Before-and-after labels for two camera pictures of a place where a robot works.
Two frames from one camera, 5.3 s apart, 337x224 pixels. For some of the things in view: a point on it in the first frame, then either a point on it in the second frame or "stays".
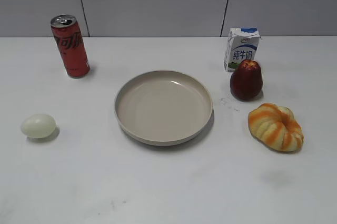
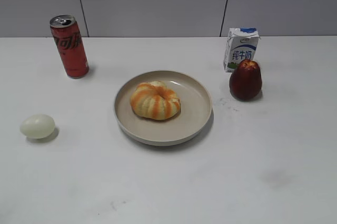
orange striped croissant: [275, 127] to [155, 100]
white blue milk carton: [241, 45] stays
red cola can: [69, 40] stays
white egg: [38, 125] stays
